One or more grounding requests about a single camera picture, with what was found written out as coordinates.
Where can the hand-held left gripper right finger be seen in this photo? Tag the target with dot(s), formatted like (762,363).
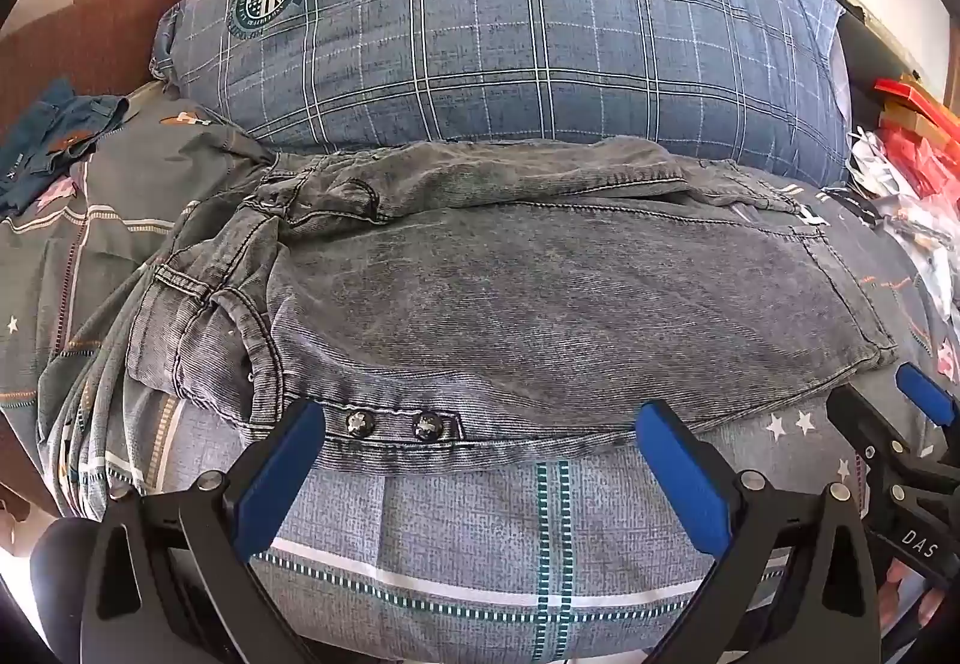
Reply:
(684,480)

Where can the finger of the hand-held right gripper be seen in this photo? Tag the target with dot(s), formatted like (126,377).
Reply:
(928,395)
(862,425)

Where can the grey printed bed sheet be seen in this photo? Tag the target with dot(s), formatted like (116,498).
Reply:
(465,559)

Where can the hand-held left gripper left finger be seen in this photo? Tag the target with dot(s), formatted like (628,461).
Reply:
(276,480)

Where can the grey denim pants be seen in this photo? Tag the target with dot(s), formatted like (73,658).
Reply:
(525,304)

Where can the brown headboard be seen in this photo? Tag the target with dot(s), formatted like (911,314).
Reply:
(90,27)

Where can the dark blue jeans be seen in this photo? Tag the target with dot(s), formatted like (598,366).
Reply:
(45,147)

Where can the blue plaid pillow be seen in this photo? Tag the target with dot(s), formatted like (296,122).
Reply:
(510,27)

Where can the person's right hand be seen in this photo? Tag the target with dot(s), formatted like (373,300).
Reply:
(900,596)

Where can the black object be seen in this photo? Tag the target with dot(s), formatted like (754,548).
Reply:
(862,49)

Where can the red boxes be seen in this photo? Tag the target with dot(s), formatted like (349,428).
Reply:
(919,117)

